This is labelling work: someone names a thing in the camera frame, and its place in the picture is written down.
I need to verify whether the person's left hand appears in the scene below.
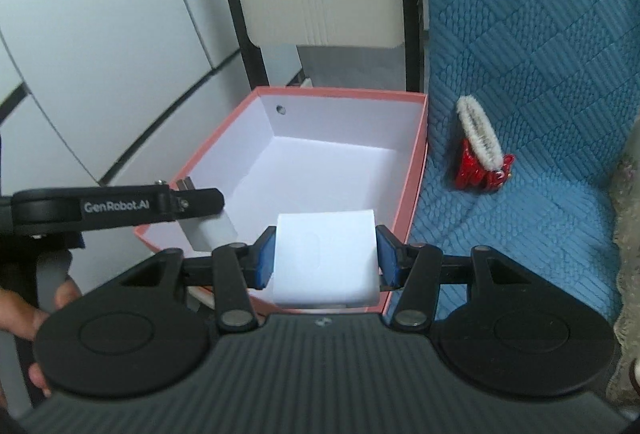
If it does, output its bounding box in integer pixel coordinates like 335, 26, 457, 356
0, 279, 82, 398

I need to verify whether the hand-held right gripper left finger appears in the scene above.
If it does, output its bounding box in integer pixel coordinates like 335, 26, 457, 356
118, 226, 277, 333

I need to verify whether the pink cardboard box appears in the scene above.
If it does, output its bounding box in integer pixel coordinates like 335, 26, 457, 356
132, 86, 430, 316

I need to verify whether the beige lace cloth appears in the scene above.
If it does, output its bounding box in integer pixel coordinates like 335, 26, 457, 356
604, 116, 640, 407

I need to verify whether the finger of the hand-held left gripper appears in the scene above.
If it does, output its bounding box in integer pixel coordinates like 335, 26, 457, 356
171, 187, 225, 219

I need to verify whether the blue textured cushion cover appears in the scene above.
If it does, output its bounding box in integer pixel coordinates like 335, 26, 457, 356
384, 0, 640, 331

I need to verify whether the white wardrobe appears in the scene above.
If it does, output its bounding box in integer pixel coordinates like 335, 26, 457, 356
0, 0, 252, 196

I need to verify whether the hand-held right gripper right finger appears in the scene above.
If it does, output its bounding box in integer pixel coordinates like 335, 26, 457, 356
374, 224, 527, 331

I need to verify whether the white cube charger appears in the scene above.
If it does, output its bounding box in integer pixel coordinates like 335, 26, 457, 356
272, 208, 380, 311

